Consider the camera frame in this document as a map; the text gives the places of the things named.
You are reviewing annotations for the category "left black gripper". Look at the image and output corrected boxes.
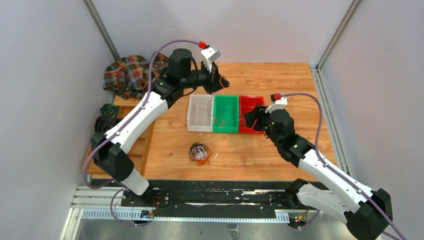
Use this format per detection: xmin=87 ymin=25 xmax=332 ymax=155
xmin=181 ymin=61 xmax=231 ymax=96

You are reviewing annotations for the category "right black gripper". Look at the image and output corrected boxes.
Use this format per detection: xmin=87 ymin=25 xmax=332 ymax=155
xmin=244 ymin=104 xmax=281 ymax=147

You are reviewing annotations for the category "orange cable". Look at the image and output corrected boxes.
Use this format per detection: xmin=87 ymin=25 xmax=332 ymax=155
xmin=206 ymin=76 xmax=227 ymax=129

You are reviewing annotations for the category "cable bundle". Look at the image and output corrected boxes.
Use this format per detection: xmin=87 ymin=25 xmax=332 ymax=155
xmin=188 ymin=141 xmax=213 ymax=167

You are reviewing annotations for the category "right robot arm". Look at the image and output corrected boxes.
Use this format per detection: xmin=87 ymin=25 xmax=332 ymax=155
xmin=243 ymin=105 xmax=393 ymax=240

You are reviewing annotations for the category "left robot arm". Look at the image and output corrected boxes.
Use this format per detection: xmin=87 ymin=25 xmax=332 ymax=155
xmin=91 ymin=46 xmax=230 ymax=207

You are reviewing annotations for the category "red plastic bin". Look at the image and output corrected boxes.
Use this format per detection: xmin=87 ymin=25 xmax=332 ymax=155
xmin=238 ymin=95 xmax=264 ymax=134

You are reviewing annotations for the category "green plastic bin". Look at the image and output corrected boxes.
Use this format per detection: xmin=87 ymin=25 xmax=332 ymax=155
xmin=212 ymin=95 xmax=240 ymax=133

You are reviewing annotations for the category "white plastic bin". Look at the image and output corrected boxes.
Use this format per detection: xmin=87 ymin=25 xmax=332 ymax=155
xmin=186 ymin=94 xmax=214 ymax=132

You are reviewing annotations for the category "plaid cloth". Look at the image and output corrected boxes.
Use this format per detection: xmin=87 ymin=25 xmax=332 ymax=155
xmin=102 ymin=55 xmax=150 ymax=100

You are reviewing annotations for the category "wooden compartment tray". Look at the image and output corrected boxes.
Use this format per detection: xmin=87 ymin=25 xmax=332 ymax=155
xmin=87 ymin=96 xmax=155 ymax=179

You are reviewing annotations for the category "green patterned fabric roll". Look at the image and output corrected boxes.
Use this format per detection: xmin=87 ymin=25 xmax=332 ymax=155
xmin=99 ymin=103 xmax=120 ymax=119

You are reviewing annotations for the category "dark fabric roll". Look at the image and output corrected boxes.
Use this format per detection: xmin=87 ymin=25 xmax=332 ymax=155
xmin=94 ymin=116 xmax=115 ymax=134

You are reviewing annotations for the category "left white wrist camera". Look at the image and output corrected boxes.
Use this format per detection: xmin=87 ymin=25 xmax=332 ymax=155
xmin=200 ymin=46 xmax=221 ymax=73

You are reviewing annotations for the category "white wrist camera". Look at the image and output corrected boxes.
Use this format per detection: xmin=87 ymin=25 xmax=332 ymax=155
xmin=200 ymin=46 xmax=221 ymax=73
xmin=265 ymin=92 xmax=288 ymax=114

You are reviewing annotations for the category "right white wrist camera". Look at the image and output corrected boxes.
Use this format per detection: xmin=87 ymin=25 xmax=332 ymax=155
xmin=265 ymin=92 xmax=288 ymax=114

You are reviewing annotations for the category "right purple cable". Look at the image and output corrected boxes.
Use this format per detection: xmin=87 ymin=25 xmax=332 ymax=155
xmin=273 ymin=92 xmax=408 ymax=240

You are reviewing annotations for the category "right aluminium frame post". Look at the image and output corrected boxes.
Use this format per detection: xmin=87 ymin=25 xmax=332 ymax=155
xmin=315 ymin=0 xmax=362 ymax=71

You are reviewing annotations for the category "aluminium frame post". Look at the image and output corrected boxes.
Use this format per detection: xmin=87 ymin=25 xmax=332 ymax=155
xmin=82 ymin=0 xmax=121 ymax=61
xmin=315 ymin=0 xmax=362 ymax=71

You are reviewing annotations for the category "left aluminium frame post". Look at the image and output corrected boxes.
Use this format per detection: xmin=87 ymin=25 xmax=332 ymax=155
xmin=82 ymin=0 xmax=121 ymax=61

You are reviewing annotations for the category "aluminium front rail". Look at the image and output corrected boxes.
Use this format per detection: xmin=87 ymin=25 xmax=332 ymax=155
xmin=59 ymin=185 xmax=382 ymax=240

